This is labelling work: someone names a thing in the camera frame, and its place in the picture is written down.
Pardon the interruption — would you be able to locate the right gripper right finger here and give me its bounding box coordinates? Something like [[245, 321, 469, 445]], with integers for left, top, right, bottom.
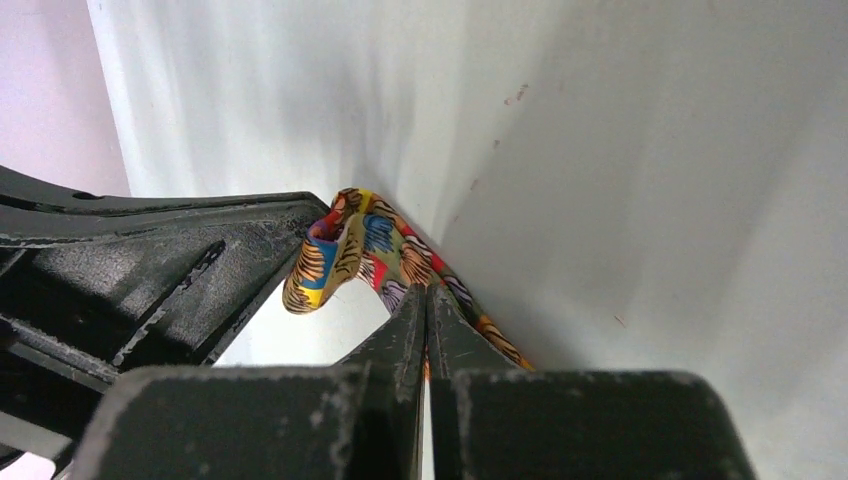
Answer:
[[426, 286, 755, 479]]

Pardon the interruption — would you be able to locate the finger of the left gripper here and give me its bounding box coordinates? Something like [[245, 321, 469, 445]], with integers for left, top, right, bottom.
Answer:
[[1, 168, 328, 471]]

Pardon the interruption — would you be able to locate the colourful patterned tie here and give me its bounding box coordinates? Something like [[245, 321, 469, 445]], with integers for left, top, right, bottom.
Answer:
[[282, 188, 532, 370]]

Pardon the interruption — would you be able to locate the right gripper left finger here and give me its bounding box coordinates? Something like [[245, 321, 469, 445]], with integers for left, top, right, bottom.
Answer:
[[71, 286, 426, 479]]

